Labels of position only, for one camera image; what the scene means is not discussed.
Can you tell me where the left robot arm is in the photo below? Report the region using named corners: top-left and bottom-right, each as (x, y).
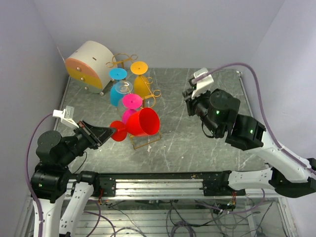
top-left (30, 121), bottom-right (116, 237)

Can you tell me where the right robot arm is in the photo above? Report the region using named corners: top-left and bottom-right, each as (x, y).
top-left (182, 79), bottom-right (316, 198)

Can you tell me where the blue plastic wine glass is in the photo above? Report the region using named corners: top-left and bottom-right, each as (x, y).
top-left (109, 68), bottom-right (127, 107)

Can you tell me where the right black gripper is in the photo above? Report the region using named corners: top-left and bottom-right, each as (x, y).
top-left (182, 85), bottom-right (222, 136)

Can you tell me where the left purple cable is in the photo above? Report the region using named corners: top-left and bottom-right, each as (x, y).
top-left (26, 113), bottom-right (55, 237)

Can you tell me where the pink plastic wine glass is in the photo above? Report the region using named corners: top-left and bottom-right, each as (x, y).
top-left (122, 93), bottom-right (143, 124)

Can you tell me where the orange plastic wine glass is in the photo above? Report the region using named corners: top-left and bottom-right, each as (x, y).
top-left (130, 61), bottom-right (150, 98)

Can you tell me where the gold wire glass rack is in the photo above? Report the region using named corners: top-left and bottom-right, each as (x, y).
top-left (105, 52), bottom-right (162, 151)

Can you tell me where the white semicircular drawer box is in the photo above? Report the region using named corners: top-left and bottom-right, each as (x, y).
top-left (65, 40), bottom-right (116, 95)

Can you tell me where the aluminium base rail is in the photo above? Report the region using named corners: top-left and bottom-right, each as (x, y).
top-left (66, 169), bottom-right (275, 200)

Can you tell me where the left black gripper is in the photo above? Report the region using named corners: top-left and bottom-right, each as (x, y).
top-left (58, 118), bottom-right (116, 165)

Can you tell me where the clear wine glass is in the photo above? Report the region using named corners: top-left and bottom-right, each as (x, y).
top-left (115, 80), bottom-right (133, 117)

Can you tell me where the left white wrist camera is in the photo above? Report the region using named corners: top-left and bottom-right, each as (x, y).
top-left (52, 106), bottom-right (79, 130)

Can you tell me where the red plastic wine glass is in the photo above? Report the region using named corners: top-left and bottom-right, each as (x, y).
top-left (110, 108), bottom-right (160, 142)

